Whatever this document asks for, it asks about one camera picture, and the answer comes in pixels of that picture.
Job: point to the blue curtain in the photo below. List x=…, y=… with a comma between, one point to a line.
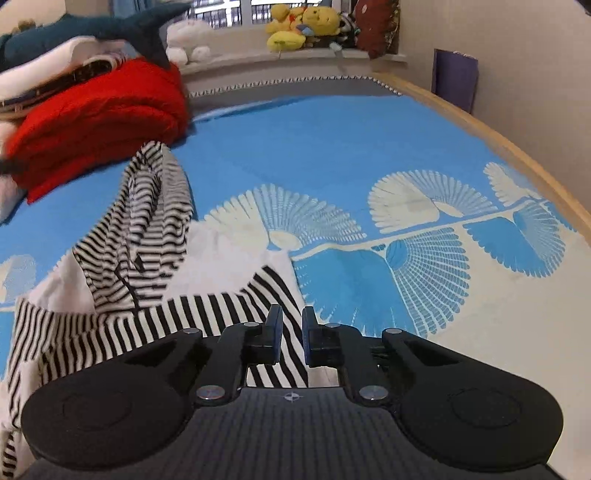
x=123, y=7

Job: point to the black white striped shirt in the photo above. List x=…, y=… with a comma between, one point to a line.
x=207, y=318

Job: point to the wooden bed frame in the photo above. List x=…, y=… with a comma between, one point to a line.
x=508, y=147

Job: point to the yellow plush toy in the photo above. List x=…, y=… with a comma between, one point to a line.
x=284, y=27
x=321, y=21

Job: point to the window with grille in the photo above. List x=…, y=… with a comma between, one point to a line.
x=231, y=11

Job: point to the white folded cloth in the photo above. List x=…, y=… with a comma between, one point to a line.
x=37, y=69

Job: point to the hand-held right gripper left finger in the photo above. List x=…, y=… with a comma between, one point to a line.
x=278, y=339

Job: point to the grey stitched mattress pad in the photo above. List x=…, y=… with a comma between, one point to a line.
x=277, y=90

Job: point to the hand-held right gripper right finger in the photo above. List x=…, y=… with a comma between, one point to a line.
x=306, y=341

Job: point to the red knitted sweater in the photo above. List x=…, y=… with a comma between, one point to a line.
x=101, y=120

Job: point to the blue white printed bed sheet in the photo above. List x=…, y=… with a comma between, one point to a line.
x=323, y=152

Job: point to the dark teal cloth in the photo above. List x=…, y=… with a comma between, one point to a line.
x=69, y=37

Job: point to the dark red plush cushion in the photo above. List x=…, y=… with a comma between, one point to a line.
x=376, y=27

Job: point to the white plush toy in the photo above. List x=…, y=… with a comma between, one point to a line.
x=189, y=37

